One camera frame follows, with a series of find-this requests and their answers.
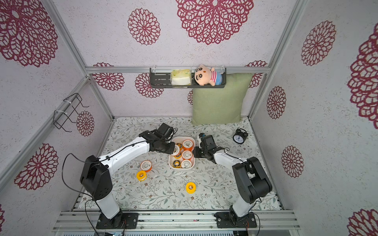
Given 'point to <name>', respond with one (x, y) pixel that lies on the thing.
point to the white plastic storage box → (180, 139)
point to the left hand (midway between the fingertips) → (171, 149)
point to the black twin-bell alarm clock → (240, 135)
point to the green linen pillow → (218, 105)
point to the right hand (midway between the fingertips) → (193, 149)
